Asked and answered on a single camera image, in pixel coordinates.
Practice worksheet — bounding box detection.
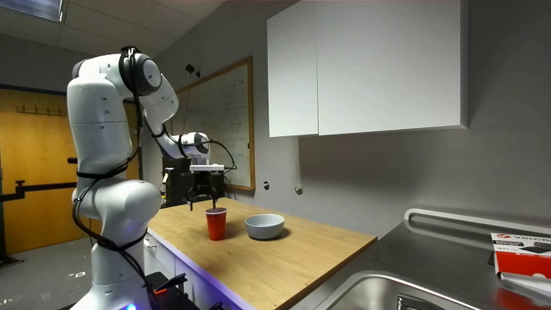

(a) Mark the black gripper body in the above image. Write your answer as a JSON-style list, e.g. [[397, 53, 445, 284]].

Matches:
[[180, 169, 227, 201]]

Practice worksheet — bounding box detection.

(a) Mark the red plastic cup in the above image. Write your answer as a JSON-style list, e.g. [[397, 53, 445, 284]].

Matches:
[[204, 207, 228, 243]]

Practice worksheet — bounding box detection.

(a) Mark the black equipment beside robot base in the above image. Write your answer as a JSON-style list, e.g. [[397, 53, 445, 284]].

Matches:
[[142, 270, 201, 310]]

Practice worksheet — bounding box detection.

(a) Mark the grey ceramic bowl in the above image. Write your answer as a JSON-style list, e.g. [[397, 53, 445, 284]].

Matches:
[[244, 212, 287, 241]]

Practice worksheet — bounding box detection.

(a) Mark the wood framed whiteboard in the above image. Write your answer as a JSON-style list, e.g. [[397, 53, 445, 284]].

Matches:
[[170, 55, 256, 194]]

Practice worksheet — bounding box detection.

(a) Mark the white base cabinet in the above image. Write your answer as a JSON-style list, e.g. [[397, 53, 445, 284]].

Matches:
[[141, 229, 254, 310]]

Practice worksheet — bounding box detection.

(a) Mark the yellow wooden door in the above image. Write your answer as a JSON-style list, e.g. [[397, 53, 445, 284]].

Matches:
[[0, 84, 142, 255]]

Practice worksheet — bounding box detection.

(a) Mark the stainless steel sink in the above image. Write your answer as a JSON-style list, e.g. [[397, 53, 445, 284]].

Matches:
[[289, 219, 551, 310]]

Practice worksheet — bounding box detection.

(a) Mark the ceiling light panel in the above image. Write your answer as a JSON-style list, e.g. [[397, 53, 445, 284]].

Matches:
[[0, 0, 67, 24]]

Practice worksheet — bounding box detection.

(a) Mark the red and white box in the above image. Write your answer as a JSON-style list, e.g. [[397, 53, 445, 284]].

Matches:
[[488, 231, 551, 289]]

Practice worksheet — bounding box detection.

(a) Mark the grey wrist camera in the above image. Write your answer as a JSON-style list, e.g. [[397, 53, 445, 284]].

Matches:
[[187, 163, 225, 174]]

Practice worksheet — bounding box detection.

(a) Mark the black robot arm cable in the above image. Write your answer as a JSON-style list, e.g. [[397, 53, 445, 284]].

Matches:
[[70, 46, 151, 282]]

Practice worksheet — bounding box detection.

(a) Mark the white wall cabinet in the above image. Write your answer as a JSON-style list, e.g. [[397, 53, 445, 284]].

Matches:
[[265, 0, 469, 139]]

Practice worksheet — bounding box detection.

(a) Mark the curved steel rail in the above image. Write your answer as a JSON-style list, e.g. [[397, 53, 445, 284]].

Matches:
[[402, 207, 551, 239]]

